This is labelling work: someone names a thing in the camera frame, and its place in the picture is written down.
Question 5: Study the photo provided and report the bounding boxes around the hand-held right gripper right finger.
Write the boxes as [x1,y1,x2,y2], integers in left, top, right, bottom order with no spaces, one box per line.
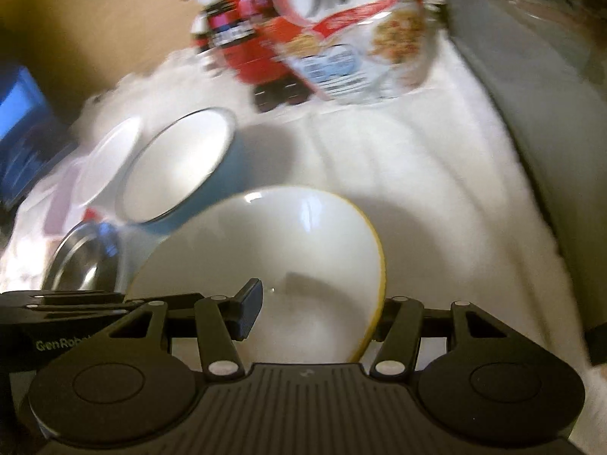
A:
[369,297,510,381]

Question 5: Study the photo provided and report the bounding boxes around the white cloth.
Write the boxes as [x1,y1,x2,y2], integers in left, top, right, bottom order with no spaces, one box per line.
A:
[0,33,582,375]

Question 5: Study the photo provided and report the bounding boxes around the blue bowl with white inside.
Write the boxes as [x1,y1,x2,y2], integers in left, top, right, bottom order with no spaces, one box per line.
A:
[113,107,247,238]

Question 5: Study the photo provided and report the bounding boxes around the red and white cereal bag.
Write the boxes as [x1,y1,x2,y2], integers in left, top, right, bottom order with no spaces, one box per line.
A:
[258,0,439,105]

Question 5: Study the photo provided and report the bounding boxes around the white bowl with yellow rim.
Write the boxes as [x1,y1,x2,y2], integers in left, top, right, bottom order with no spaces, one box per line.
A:
[124,186,387,366]

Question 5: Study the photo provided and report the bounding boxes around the red toy truck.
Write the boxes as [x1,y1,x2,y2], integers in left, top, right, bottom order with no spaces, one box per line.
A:
[173,0,309,115]

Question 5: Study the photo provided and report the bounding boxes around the blue box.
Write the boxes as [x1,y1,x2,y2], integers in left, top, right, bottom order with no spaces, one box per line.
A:
[0,64,72,209]

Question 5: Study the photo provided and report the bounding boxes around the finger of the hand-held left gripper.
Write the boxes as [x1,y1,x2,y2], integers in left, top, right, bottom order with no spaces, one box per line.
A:
[19,301,145,318]
[0,290,125,306]

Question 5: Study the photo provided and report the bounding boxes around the white plastic bowl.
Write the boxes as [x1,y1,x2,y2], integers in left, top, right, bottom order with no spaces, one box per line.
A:
[71,116,143,219]

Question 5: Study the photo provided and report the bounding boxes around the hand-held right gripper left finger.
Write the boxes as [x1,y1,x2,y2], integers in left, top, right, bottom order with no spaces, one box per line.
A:
[110,279,264,381]

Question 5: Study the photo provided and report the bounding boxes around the grey cushion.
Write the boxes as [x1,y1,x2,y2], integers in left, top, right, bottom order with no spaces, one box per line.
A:
[446,0,607,342]

